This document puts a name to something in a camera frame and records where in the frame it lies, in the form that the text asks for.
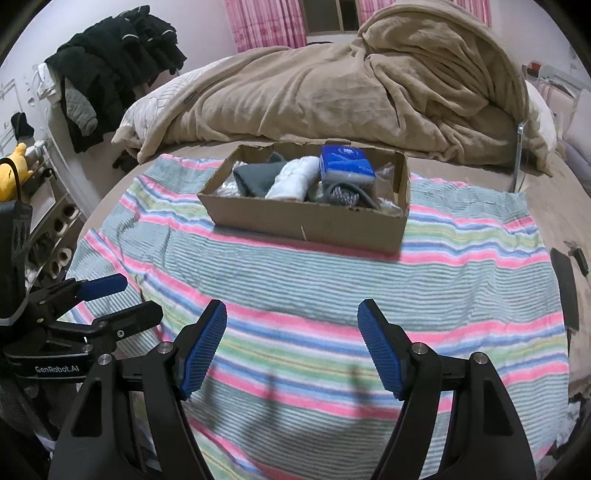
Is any bag of cotton swabs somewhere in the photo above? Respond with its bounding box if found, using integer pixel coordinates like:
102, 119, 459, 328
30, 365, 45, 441
214, 161, 247, 197

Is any grey sock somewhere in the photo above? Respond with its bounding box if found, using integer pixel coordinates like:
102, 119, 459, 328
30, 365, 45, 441
233, 152, 287, 198

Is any white sock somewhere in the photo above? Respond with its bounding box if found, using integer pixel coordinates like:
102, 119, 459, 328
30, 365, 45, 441
264, 156, 321, 201

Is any dark patterned sock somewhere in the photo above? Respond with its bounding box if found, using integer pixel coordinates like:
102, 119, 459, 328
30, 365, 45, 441
322, 182, 380, 210

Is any clear bag with snacks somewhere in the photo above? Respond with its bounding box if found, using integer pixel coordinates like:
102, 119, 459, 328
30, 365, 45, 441
375, 162, 403, 217

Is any blue Vinda tissue pack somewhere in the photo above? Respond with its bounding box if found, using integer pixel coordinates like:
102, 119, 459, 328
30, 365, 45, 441
320, 145, 376, 188

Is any white shoe rack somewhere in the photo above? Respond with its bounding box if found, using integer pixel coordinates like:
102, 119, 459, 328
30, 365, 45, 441
23, 140, 86, 290

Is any striped colourful towel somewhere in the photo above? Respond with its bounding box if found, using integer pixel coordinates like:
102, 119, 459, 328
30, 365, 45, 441
66, 155, 569, 479

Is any yellow plush toy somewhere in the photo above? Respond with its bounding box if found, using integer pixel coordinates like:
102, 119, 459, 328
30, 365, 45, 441
0, 143, 32, 202

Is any black flat device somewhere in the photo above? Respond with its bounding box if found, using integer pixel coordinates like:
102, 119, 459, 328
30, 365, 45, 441
550, 248, 580, 332

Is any black clothes pile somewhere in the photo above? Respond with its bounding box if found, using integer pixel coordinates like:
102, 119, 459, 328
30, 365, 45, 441
45, 5, 186, 153

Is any brown cardboard box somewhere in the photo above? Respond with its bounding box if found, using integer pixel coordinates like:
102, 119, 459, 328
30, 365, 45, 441
197, 142, 410, 255

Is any white pillow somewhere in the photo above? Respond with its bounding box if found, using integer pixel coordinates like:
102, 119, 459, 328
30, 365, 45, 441
525, 81, 558, 158

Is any pink curtain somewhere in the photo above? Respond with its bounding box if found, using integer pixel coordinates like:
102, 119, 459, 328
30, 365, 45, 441
223, 0, 307, 53

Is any tan fleece blanket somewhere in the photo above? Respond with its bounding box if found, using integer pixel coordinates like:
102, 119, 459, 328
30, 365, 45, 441
112, 1, 529, 166

